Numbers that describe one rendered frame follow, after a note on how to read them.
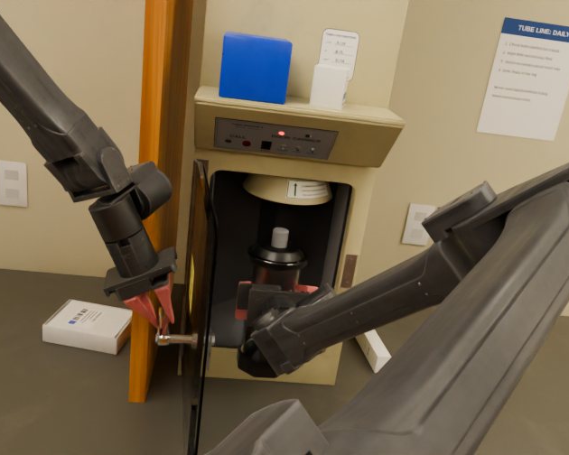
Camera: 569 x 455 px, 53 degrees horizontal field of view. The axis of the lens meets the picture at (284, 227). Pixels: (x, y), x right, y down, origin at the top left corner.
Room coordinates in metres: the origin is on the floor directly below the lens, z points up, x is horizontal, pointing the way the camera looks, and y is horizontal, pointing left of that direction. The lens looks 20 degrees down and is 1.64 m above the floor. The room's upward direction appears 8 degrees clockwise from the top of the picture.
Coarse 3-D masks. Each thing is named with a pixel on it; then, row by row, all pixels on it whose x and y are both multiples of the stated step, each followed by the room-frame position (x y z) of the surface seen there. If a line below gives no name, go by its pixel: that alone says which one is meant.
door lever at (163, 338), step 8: (160, 312) 0.73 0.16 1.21; (160, 320) 0.71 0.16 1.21; (168, 320) 0.71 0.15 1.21; (160, 328) 0.69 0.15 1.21; (168, 328) 0.69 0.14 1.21; (160, 336) 0.67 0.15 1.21; (168, 336) 0.67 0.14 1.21; (176, 336) 0.68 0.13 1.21; (184, 336) 0.68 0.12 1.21; (192, 336) 0.68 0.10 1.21; (160, 344) 0.67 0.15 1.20; (168, 344) 0.67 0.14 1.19; (192, 344) 0.67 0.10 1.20
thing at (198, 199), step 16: (208, 208) 0.70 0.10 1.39; (192, 224) 0.90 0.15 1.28; (208, 224) 0.65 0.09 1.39; (192, 240) 0.87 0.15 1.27; (208, 240) 0.64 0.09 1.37; (192, 256) 0.84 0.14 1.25; (208, 256) 0.64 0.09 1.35; (208, 272) 0.64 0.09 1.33; (192, 288) 0.79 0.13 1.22; (208, 288) 0.64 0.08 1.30; (192, 304) 0.76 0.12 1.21; (192, 320) 0.73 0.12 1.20; (192, 352) 0.69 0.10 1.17; (192, 368) 0.67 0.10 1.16; (192, 384) 0.65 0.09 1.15; (192, 400) 0.64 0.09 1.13; (192, 416) 0.64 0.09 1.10; (192, 432) 0.64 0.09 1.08; (192, 448) 0.64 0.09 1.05
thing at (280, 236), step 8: (280, 232) 0.92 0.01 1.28; (288, 232) 0.93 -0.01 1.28; (264, 240) 0.95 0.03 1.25; (272, 240) 0.93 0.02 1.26; (280, 240) 0.92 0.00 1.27; (256, 248) 0.92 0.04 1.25; (264, 248) 0.91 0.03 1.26; (272, 248) 0.91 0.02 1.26; (280, 248) 0.92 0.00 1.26; (288, 248) 0.92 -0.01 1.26; (296, 248) 0.93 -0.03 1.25; (264, 256) 0.89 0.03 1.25; (272, 256) 0.89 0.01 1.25; (280, 256) 0.89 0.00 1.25; (288, 256) 0.90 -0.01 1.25; (296, 256) 0.91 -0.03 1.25
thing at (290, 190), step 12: (252, 180) 1.03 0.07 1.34; (264, 180) 1.01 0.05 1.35; (276, 180) 1.00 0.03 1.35; (288, 180) 1.00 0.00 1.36; (300, 180) 1.01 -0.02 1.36; (312, 180) 1.02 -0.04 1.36; (252, 192) 1.01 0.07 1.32; (264, 192) 1.00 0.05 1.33; (276, 192) 0.99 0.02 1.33; (288, 192) 0.99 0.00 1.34; (300, 192) 1.00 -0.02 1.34; (312, 192) 1.01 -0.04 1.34; (324, 192) 1.03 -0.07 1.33; (300, 204) 0.99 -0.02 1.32; (312, 204) 1.00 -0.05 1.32
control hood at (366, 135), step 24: (216, 96) 0.86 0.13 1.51; (264, 120) 0.87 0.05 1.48; (288, 120) 0.87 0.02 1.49; (312, 120) 0.87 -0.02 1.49; (336, 120) 0.87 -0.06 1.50; (360, 120) 0.87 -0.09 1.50; (384, 120) 0.87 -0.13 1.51; (336, 144) 0.91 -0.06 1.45; (360, 144) 0.91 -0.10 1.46; (384, 144) 0.91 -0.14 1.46
